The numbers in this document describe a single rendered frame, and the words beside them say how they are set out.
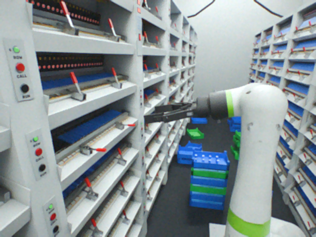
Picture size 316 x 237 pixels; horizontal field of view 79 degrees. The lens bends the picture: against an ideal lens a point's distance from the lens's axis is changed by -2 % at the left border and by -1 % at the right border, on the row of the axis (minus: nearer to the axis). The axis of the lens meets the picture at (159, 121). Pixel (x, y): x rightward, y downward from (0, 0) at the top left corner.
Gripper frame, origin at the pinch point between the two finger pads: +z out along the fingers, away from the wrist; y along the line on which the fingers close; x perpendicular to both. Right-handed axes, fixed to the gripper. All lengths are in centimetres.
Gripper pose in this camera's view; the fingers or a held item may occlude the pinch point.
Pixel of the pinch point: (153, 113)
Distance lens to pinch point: 72.8
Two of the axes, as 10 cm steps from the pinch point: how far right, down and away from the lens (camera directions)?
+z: -9.4, 1.2, 3.1
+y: 2.6, -3.0, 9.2
